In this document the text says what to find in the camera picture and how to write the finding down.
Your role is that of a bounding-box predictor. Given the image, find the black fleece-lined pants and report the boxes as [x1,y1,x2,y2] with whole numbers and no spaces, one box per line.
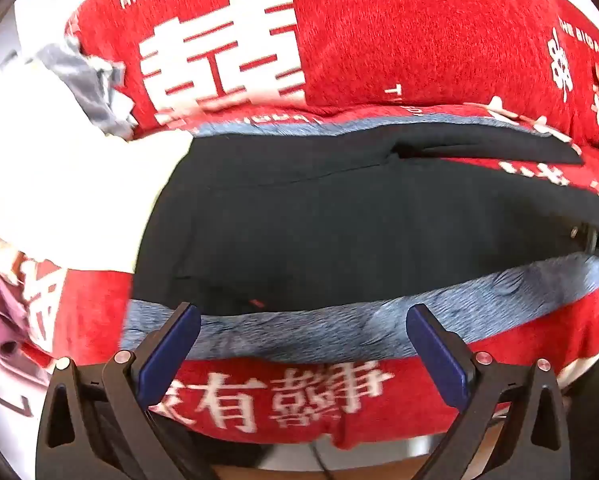
[121,117,599,363]

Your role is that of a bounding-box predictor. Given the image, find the red wedding quilt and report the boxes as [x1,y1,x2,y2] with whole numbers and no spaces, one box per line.
[0,104,599,451]

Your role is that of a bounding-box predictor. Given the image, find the white bed sheet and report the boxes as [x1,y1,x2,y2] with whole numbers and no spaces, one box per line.
[0,61,193,273]

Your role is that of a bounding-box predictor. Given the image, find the grey crumpled cloth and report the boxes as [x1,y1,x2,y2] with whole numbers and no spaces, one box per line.
[36,36,138,140]

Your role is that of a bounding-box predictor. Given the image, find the red wedding pillow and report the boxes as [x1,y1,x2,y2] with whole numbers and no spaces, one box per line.
[66,0,599,148]

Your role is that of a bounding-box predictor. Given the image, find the black cable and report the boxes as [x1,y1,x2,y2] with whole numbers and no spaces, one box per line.
[308,439,339,480]

